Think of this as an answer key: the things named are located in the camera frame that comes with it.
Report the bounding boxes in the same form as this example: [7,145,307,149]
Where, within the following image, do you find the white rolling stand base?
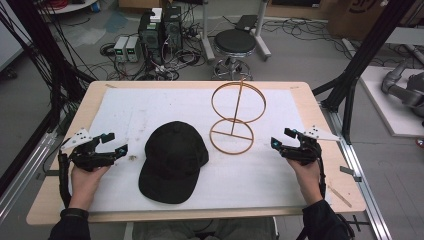
[199,0,273,64]

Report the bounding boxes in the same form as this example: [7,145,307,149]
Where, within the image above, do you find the black computer tower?
[162,5,184,52]
[137,11,165,66]

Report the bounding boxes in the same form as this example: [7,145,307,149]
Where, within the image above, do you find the person's legs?
[132,216,278,240]

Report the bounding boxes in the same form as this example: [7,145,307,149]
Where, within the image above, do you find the black baseball cap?
[137,120,211,205]

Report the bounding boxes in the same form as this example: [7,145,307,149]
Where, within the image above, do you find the aluminium floor rail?
[319,103,394,240]
[0,129,59,221]

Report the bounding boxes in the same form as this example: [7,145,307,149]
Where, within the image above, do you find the brown cardboard box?
[327,0,416,42]

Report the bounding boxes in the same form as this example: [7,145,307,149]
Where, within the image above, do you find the black metal frame post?
[6,0,98,134]
[312,0,418,145]

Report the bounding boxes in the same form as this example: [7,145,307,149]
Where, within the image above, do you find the gold wire hat stand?
[208,77,268,156]

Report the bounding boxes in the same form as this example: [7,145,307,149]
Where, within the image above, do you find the person's right hand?
[286,158,324,206]

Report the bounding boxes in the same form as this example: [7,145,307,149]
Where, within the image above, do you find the tangle of floor cables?
[99,19,208,82]

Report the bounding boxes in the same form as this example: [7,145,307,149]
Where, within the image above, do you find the grey metal bracket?
[339,165,363,183]

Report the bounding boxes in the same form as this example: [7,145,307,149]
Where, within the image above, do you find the white floor board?
[359,65,424,138]

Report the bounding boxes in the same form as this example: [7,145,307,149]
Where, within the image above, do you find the person's left hand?
[68,165,111,211]

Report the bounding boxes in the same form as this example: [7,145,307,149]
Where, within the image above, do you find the white foam mat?
[68,87,332,214]

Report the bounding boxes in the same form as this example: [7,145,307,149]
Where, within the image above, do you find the black round stool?
[211,28,258,81]

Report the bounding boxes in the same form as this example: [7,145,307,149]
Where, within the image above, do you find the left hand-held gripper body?
[61,128,117,173]

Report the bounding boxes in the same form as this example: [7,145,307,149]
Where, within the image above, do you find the grey bench power supply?
[113,35,130,63]
[126,35,143,64]

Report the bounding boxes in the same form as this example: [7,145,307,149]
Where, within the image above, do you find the thin wooden strip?
[327,184,353,209]

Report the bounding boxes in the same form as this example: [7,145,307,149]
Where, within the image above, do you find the white round table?
[39,0,100,15]

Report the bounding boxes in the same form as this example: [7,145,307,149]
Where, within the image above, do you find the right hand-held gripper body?
[279,125,341,166]

